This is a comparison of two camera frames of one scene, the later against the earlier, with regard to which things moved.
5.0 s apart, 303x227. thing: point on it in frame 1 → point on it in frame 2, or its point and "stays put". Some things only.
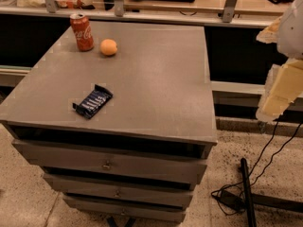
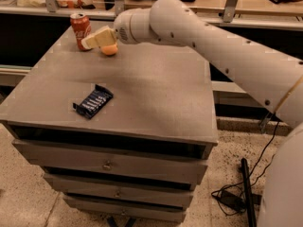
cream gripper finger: x=284 y=85 → x=102 y=37
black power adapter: x=233 y=200 stays put
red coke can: x=82 y=30 stays put
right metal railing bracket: x=230 y=2 stays put
